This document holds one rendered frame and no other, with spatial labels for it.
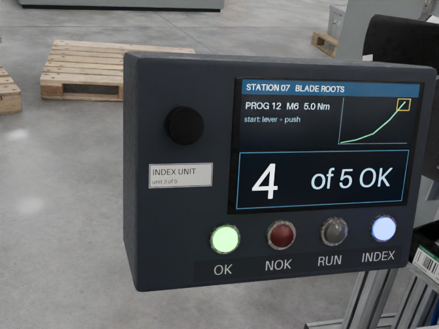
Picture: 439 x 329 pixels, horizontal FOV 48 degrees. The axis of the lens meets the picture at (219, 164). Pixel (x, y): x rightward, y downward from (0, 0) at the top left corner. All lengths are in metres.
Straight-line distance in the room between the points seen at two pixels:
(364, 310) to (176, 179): 0.34
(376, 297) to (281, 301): 1.39
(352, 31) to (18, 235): 2.94
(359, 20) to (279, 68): 3.70
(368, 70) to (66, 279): 1.74
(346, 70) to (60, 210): 2.09
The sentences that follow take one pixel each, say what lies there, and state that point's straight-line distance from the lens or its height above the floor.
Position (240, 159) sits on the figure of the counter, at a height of 1.18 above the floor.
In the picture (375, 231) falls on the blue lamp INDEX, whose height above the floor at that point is 1.12.
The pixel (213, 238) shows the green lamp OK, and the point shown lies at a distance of 0.40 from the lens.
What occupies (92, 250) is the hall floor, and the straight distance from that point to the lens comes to 2.16.
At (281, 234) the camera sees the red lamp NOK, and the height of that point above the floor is 1.12.
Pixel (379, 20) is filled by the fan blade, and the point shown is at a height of 1.13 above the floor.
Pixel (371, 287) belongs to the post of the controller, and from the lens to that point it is 0.62.
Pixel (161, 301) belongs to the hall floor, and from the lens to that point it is 1.94.
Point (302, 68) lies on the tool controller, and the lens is 0.40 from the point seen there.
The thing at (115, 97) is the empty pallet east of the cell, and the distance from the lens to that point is 3.63.
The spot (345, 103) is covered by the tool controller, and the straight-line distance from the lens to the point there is 0.42.
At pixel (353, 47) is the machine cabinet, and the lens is 4.12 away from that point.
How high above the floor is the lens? 1.36
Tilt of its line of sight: 28 degrees down
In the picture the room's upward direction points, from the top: 8 degrees clockwise
